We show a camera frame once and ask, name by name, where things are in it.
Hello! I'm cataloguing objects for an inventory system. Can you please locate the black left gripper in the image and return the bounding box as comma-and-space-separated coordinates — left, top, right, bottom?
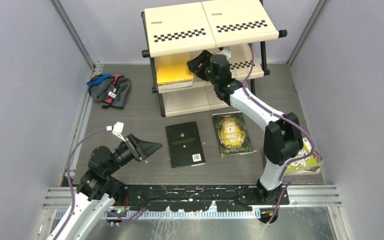
104, 133, 162, 177

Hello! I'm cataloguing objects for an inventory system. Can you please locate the yellow hardcover book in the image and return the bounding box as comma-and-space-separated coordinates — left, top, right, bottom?
154, 53, 194, 86

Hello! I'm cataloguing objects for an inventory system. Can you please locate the black Moon and Sixpence book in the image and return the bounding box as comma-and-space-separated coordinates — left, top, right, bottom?
165, 121, 206, 169

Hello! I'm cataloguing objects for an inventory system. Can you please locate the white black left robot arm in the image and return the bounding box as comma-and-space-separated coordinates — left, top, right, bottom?
48, 133, 163, 240

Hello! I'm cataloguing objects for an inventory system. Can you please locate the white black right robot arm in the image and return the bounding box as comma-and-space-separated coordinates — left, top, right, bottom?
186, 50, 304, 206

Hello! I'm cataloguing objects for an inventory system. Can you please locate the cream three-tier shelf rack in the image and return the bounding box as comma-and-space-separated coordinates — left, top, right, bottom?
141, 0, 288, 117

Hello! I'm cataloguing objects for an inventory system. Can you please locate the grey blue red cloth bag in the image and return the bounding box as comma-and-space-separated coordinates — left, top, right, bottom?
86, 73, 132, 110

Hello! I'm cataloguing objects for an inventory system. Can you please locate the green Alice in Wonderland book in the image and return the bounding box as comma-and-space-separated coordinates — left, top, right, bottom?
212, 111, 255, 158

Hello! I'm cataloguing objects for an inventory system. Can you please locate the lime green cartoon book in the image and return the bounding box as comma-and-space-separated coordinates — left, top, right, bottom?
285, 137, 324, 176

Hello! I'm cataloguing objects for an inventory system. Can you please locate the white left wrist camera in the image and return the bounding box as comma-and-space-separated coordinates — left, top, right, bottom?
106, 121, 126, 142

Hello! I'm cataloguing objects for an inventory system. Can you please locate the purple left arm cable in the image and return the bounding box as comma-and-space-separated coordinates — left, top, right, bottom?
52, 128, 148, 240

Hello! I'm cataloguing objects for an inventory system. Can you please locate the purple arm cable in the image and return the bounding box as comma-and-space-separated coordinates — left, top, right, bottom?
52, 128, 148, 240
241, 43, 315, 226

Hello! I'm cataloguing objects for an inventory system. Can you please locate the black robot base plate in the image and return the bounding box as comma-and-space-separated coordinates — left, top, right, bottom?
105, 183, 291, 215

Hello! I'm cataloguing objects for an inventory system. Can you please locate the aluminium frame rail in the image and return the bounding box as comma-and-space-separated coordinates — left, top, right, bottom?
56, 61, 104, 187

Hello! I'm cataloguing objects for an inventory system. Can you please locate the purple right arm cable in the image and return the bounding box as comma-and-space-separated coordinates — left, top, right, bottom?
241, 43, 315, 226

